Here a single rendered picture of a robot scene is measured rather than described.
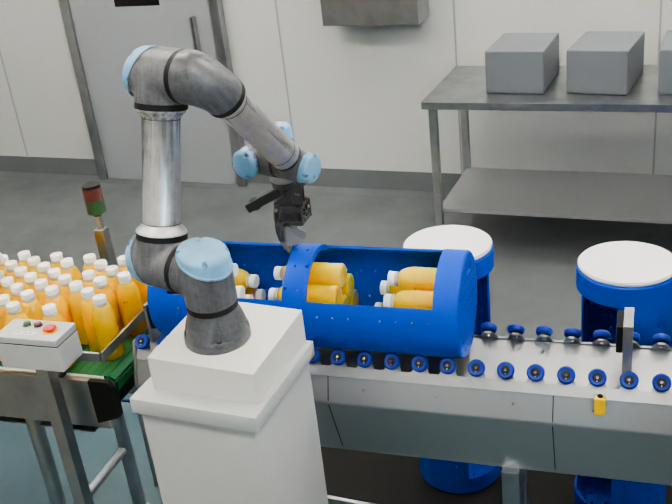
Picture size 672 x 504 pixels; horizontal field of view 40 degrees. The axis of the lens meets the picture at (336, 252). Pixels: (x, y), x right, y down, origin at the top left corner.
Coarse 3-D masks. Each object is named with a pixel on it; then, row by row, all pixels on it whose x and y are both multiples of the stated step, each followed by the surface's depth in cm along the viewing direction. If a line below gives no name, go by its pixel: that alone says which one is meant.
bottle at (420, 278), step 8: (400, 272) 242; (408, 272) 240; (416, 272) 240; (424, 272) 239; (432, 272) 238; (400, 280) 241; (408, 280) 240; (416, 280) 239; (424, 280) 238; (432, 280) 238; (408, 288) 241; (416, 288) 240; (424, 288) 239; (432, 288) 238
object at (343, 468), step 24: (336, 456) 338; (360, 456) 337; (384, 456) 335; (408, 456) 334; (336, 480) 326; (360, 480) 325; (384, 480) 323; (408, 480) 322; (528, 480) 316; (552, 480) 314
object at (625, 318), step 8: (624, 312) 230; (632, 312) 229; (624, 320) 226; (632, 320) 226; (616, 328) 226; (624, 328) 224; (632, 328) 223; (616, 336) 226; (624, 336) 225; (632, 336) 224; (616, 344) 227; (624, 344) 226; (632, 344) 225; (624, 352) 227; (632, 352) 226; (624, 360) 228; (624, 368) 229
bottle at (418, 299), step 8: (392, 296) 239; (400, 296) 237; (408, 296) 236; (416, 296) 236; (424, 296) 235; (432, 296) 234; (392, 304) 239; (400, 304) 237; (408, 304) 236; (416, 304) 235; (424, 304) 234; (432, 304) 234
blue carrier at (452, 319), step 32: (256, 256) 269; (288, 256) 265; (320, 256) 261; (352, 256) 258; (384, 256) 254; (416, 256) 251; (448, 256) 234; (288, 288) 241; (448, 288) 228; (160, 320) 256; (320, 320) 239; (352, 320) 236; (384, 320) 233; (416, 320) 230; (448, 320) 228; (384, 352) 245; (416, 352) 238; (448, 352) 234
